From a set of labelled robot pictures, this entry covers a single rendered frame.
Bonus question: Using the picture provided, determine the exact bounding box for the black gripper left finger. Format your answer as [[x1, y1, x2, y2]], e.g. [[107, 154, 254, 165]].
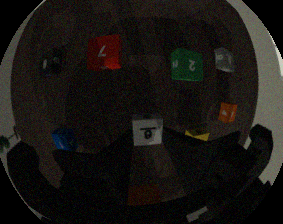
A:
[[52, 128, 133, 206]]

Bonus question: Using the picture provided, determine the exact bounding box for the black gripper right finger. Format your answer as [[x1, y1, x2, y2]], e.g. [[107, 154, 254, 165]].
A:
[[161, 127, 241, 194]]

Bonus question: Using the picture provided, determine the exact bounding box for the blue block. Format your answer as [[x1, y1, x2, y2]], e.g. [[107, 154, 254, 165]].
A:
[[51, 128, 78, 152]]

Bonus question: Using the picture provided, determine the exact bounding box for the yellow block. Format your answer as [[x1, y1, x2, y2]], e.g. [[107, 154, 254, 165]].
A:
[[185, 128, 209, 141]]

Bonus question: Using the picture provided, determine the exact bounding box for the green block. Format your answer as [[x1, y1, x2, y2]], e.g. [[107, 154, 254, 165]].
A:
[[170, 48, 204, 81]]

